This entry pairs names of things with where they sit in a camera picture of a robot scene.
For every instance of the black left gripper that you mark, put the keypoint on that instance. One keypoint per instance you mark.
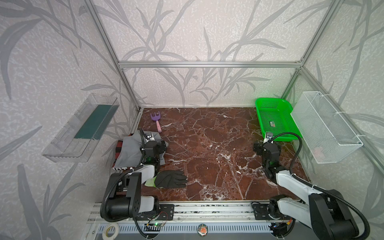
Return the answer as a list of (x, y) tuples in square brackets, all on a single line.
[(148, 141)]

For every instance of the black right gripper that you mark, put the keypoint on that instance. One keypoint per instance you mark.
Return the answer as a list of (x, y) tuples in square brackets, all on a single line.
[(260, 147)]

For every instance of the grey long sleeve shirt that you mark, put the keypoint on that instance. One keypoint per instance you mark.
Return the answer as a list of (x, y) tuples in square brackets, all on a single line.
[(131, 154)]

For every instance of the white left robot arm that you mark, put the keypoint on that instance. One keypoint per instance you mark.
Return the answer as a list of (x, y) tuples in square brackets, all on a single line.
[(123, 197)]

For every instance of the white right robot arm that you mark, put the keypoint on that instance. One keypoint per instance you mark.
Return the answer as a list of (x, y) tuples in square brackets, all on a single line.
[(326, 212)]

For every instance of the purple pink toy rake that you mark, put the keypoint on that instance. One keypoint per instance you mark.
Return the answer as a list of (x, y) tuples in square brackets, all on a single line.
[(156, 117)]

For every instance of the black green work glove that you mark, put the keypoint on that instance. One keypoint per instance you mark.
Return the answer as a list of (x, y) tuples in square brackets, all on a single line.
[(168, 180)]

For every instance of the red black plaid shirt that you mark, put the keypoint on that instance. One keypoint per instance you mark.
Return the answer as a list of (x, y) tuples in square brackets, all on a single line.
[(117, 154)]

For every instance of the green plastic basket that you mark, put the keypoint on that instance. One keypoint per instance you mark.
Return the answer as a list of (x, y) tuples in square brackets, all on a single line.
[(278, 111)]

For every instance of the round red emblem button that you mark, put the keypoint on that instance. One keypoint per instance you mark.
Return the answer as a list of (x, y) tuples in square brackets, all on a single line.
[(202, 230)]

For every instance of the white tape roll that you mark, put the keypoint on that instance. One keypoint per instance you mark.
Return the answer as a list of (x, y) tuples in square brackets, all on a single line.
[(111, 231)]

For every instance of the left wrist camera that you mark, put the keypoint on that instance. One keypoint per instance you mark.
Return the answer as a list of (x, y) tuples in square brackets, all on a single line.
[(151, 136)]

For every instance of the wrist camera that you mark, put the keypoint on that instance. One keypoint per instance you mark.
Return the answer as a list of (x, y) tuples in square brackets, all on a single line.
[(151, 136), (268, 137)]

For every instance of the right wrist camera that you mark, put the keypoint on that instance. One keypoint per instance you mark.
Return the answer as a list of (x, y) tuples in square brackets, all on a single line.
[(268, 137)]

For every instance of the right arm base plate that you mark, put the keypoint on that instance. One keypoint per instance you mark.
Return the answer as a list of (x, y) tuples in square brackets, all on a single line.
[(259, 211)]

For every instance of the white wire mesh basket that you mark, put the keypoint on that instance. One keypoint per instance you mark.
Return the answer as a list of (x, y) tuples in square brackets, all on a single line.
[(327, 134)]

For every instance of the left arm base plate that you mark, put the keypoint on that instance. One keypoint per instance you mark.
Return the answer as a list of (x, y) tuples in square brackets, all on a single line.
[(163, 212)]

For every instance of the aluminium frame rails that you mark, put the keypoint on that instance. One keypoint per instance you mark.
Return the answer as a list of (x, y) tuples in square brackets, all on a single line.
[(229, 53)]

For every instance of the clear plastic wall shelf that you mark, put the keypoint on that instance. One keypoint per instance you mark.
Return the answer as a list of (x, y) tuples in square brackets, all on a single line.
[(78, 139)]

